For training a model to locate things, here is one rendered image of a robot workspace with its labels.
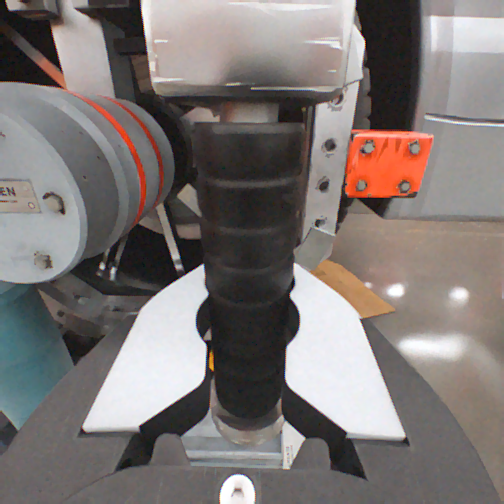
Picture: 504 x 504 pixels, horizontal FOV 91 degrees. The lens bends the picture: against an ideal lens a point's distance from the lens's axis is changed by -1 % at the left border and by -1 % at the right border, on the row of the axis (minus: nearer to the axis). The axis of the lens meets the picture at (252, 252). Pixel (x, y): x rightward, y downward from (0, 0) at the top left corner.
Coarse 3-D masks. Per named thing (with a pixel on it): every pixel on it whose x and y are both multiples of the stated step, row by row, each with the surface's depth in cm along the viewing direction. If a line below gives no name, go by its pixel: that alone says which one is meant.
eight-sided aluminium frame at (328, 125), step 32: (352, 32) 22; (352, 64) 23; (352, 96) 25; (320, 128) 26; (320, 160) 28; (320, 192) 29; (320, 224) 32; (320, 256) 33; (64, 288) 42; (64, 320) 40; (96, 320) 39
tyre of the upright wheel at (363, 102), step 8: (368, 72) 31; (360, 80) 31; (368, 80) 32; (360, 88) 31; (368, 88) 32; (360, 96) 32; (368, 96) 33; (360, 104) 32; (368, 104) 33; (360, 112) 33; (368, 112) 33; (360, 120) 33; (368, 120) 34; (352, 128) 34; (360, 128) 34; (368, 128) 34; (344, 200) 38; (352, 200) 39; (344, 208) 39; (344, 216) 40; (336, 224) 40; (336, 232) 41; (72, 272) 46; (88, 280) 46; (96, 288) 47; (104, 288) 47; (112, 288) 47
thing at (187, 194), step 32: (0, 0) 30; (0, 32) 33; (32, 32) 37; (0, 64) 36; (32, 64) 40; (192, 128) 36; (192, 160) 38; (192, 192) 40; (96, 256) 49; (128, 256) 54; (160, 256) 58; (192, 256) 58; (128, 288) 47; (160, 288) 47
